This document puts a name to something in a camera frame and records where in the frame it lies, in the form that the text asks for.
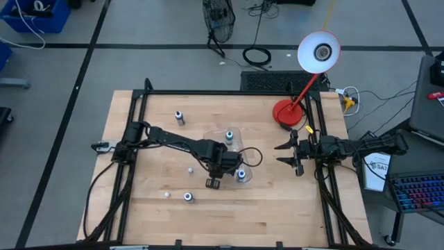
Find coiled black cable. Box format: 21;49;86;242
241;46;273;67

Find tangled black cables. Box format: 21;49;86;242
244;0;280;20

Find black chair base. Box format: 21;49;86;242
0;106;15;126

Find black floor fan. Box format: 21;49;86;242
202;0;237;59

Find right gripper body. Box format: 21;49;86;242
291;130;316;177

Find grey metal foot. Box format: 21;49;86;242
0;77;31;90

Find black rolling laptop stand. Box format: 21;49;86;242
353;117;444;247

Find clear plastic bin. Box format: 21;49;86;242
202;126;253;191

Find black perforated case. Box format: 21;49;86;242
240;70;331;92

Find backlit keyboard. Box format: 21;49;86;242
383;128;444;223

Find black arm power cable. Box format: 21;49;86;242
82;160;119;240

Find white paper sheet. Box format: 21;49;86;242
361;152;392;192

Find red desk lamp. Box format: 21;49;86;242
272;30;343;128

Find yellow hanging cord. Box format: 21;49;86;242
321;0;337;31

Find grey cart top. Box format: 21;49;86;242
409;54;444;143

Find blue plastic storage bin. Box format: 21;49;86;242
0;0;72;35
0;40;13;72

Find white looped cable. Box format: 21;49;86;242
334;85;361;117

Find black device on cart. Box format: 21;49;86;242
429;51;444;87

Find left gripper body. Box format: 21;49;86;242
207;149;244;178

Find long white cable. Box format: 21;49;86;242
0;0;47;50

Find black aluminium table frame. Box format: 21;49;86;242
76;78;374;250

